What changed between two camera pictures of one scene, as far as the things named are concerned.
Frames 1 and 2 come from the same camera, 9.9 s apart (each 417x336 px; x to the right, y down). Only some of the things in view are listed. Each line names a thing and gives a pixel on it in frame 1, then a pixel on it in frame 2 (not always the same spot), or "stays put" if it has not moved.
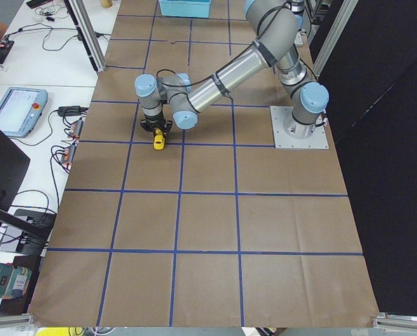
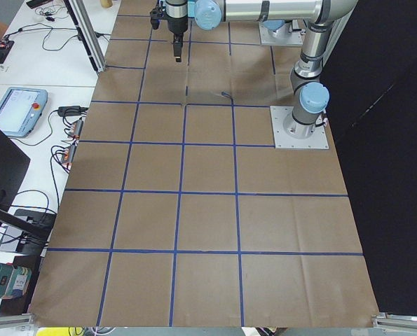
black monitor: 5,165 stays put
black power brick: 71,110 stays put
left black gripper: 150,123 -> 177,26
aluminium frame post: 79,13 stays put
